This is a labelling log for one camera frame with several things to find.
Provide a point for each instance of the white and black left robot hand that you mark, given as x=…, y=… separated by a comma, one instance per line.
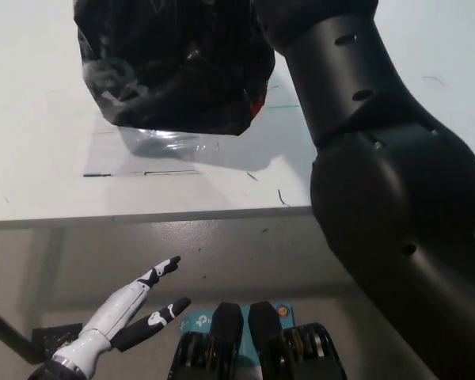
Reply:
x=107, y=316

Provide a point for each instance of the black and grey plastic bag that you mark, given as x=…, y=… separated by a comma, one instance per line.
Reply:
x=174, y=59

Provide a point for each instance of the teal box on robot torso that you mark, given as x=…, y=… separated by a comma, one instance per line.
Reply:
x=196, y=322

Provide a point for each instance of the black table foot plate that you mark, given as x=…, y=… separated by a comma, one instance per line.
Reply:
x=51, y=338

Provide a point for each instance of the black table leg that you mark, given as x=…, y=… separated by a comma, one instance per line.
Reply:
x=8, y=332

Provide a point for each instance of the thin black tape strip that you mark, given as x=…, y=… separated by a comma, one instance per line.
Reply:
x=97, y=175

